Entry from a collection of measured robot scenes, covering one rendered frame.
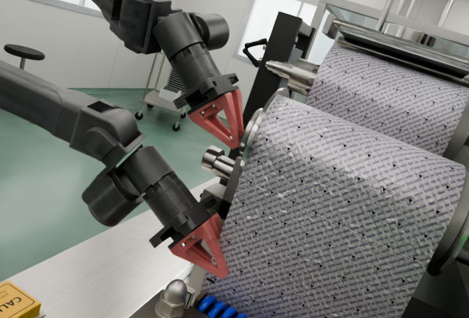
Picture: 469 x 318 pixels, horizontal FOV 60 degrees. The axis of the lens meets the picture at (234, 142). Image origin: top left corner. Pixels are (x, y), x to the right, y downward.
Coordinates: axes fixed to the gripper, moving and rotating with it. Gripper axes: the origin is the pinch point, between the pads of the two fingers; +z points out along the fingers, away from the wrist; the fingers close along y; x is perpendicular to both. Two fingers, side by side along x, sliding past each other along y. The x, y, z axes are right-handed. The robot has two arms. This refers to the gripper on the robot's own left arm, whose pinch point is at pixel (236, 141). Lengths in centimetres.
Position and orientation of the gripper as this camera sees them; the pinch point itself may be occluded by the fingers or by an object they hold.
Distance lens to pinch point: 58.5
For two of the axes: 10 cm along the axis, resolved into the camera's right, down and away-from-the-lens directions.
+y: -3.6, 2.3, -9.1
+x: 8.0, -4.3, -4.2
